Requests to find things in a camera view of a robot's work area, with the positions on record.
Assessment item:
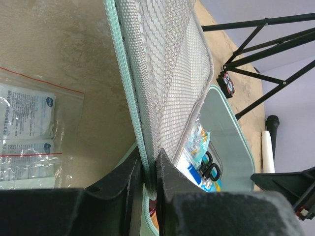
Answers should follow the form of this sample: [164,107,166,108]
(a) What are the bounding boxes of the white microphone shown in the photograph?
[261,130,275,174]

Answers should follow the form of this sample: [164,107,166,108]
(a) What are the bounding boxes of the white bandage roll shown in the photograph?
[177,158,210,192]

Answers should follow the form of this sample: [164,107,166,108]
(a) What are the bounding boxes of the zip bag with plasters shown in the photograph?
[0,153,62,190]

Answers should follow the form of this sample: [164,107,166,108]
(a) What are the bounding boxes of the small clear packet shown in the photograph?
[0,67,84,187]

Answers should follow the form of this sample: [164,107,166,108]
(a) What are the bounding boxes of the teal packet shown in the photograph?
[182,119,210,169]

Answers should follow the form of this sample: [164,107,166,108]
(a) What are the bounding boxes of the black music stand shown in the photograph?
[202,13,315,120]

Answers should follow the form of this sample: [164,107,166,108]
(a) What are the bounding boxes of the amber medicine bottle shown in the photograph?
[149,200,157,223]

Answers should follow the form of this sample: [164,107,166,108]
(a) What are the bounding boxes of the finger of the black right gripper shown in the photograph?
[251,167,315,207]

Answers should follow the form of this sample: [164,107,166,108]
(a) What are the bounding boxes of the black handled scissors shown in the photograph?
[198,151,221,182]

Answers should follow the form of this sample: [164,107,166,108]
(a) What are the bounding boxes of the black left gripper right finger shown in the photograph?
[156,149,304,236]

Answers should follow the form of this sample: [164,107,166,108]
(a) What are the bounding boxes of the red owl toy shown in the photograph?
[216,71,235,99]

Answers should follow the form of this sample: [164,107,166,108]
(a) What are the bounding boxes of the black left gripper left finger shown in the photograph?
[0,147,143,236]

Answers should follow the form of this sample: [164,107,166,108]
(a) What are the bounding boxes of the mint green medicine case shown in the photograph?
[104,0,255,236]

